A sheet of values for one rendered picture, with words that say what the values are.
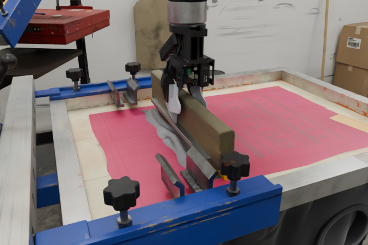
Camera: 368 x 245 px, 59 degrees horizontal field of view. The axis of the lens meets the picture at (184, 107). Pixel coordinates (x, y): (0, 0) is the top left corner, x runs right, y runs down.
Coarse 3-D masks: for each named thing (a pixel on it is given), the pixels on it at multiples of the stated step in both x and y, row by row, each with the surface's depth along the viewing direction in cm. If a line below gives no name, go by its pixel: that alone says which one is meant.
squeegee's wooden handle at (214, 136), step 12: (156, 72) 84; (156, 84) 83; (156, 96) 85; (180, 96) 69; (192, 96) 69; (192, 108) 63; (204, 108) 63; (180, 120) 71; (192, 120) 64; (204, 120) 59; (216, 120) 58; (192, 132) 65; (204, 132) 59; (216, 132) 55; (228, 132) 54; (204, 144) 60; (216, 144) 55; (228, 144) 55; (216, 156) 56
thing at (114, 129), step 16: (208, 96) 98; (224, 96) 98; (240, 96) 98; (272, 96) 98; (288, 96) 98; (112, 112) 87; (128, 112) 87; (96, 128) 78; (112, 128) 78; (128, 128) 78; (144, 128) 78; (112, 144) 70; (128, 144) 70
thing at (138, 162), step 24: (144, 144) 70; (336, 144) 70; (360, 144) 70; (120, 168) 62; (144, 168) 62; (264, 168) 62; (288, 168) 62; (144, 192) 55; (168, 192) 55; (192, 192) 55
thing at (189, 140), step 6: (156, 102) 83; (162, 108) 79; (162, 114) 78; (168, 114) 76; (168, 120) 74; (174, 126) 71; (180, 126) 70; (180, 132) 68; (186, 132) 68; (186, 138) 65; (192, 138) 65; (192, 144) 63; (198, 144) 63; (204, 150) 61; (204, 156) 59
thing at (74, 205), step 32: (96, 96) 89; (320, 96) 97; (352, 96) 88; (64, 128) 70; (64, 160) 58; (352, 160) 58; (64, 192) 49; (288, 192) 50; (320, 192) 53; (64, 224) 43
